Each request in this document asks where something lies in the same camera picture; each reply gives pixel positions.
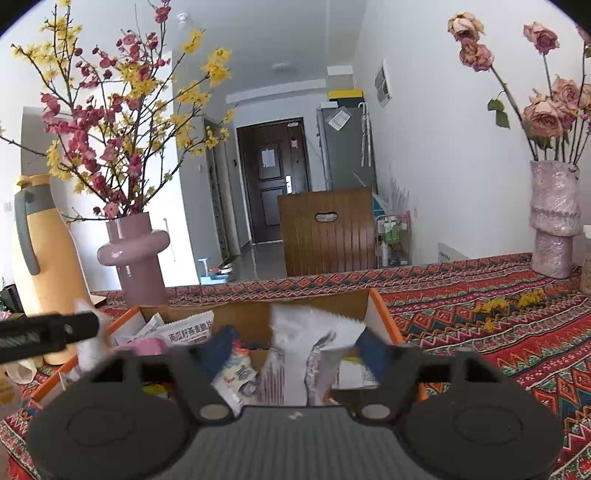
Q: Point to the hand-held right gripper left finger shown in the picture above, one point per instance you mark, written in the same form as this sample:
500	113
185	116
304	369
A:
221	344

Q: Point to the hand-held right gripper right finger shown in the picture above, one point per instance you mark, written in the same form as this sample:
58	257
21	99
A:
369	353

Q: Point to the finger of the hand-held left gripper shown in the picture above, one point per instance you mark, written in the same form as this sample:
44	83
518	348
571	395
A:
46	334

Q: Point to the red cardboard box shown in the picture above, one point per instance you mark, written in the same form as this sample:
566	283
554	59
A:
240	318

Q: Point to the blurred white snack packet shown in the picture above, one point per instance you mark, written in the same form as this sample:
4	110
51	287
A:
90	355

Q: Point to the large white snack packet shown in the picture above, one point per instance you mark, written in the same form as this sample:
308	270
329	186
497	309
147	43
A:
295	332

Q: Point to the colourful cartoon snack packet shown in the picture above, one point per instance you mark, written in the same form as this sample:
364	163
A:
240	374

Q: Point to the white cracker snack packet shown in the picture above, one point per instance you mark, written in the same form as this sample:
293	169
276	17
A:
184	330

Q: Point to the beige paper cup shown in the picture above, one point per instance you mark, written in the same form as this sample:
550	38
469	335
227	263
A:
23	371

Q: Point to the black bag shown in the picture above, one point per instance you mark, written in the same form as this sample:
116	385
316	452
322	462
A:
11	300

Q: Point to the yellow thermos jug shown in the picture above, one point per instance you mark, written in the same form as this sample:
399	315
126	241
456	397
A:
51	267

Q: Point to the pink snack packet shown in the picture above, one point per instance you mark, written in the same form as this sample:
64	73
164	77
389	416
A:
147	346

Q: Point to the patterned red tablecloth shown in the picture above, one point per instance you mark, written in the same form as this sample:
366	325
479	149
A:
461	314

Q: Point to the storage cart with bottles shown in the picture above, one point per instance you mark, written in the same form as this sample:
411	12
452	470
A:
392	235

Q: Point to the wooden chair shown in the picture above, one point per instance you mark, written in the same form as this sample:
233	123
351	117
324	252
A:
323	240

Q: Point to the fallen yellow flower petals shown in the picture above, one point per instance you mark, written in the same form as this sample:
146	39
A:
496	305

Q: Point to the dark entrance door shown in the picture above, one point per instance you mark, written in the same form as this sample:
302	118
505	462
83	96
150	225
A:
272	184

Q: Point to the yellow and red flower branches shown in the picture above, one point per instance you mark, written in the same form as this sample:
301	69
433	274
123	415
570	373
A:
134	164

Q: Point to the grey refrigerator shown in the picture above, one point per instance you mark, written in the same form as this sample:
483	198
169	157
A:
346	157

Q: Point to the white umbrella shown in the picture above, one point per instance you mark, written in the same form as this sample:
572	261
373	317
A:
366	138

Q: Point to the pink textured vase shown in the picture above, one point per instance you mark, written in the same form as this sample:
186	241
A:
554	221

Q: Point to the clear glass jar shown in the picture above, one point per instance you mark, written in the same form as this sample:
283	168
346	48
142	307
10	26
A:
587	272

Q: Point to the yellow box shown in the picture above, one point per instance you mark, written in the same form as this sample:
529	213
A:
345	94

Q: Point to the dried pink roses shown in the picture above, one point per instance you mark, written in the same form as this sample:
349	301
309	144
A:
545	117

